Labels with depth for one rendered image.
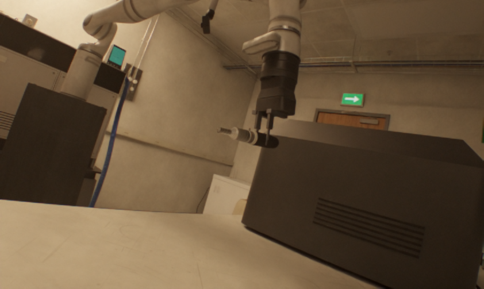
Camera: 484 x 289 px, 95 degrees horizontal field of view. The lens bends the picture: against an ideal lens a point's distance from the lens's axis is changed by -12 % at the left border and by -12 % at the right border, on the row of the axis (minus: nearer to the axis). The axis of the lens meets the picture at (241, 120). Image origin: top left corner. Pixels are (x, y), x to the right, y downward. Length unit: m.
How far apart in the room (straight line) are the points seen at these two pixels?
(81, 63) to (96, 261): 0.76
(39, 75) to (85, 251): 1.50
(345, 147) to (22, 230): 0.55
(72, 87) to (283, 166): 0.74
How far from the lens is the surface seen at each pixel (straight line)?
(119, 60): 1.98
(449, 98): 3.79
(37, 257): 0.34
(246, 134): 0.43
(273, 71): 0.48
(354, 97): 3.86
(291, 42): 0.51
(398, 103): 3.77
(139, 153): 3.36
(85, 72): 0.99
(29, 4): 3.01
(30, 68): 1.78
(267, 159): 0.63
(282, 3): 0.55
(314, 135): 0.61
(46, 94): 0.92
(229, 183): 3.68
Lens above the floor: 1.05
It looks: 9 degrees up
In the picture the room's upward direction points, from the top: 16 degrees clockwise
